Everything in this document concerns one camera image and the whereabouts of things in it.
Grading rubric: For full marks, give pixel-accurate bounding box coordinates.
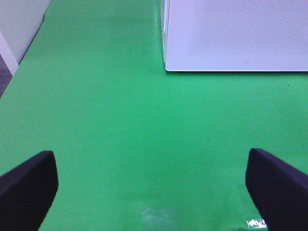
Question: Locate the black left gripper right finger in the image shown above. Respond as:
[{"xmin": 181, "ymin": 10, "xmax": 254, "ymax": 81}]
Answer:
[{"xmin": 245, "ymin": 148, "xmax": 308, "ymax": 231}]

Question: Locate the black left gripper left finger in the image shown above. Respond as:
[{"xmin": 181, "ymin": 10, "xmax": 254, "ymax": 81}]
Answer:
[{"xmin": 0, "ymin": 151, "xmax": 59, "ymax": 231}]

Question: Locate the white microwave door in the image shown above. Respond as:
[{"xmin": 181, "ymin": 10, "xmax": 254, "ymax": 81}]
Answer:
[{"xmin": 165, "ymin": 0, "xmax": 308, "ymax": 72}]

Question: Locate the white microwave oven body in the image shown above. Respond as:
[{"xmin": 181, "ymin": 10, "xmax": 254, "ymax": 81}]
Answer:
[{"xmin": 160, "ymin": 0, "xmax": 170, "ymax": 65}]

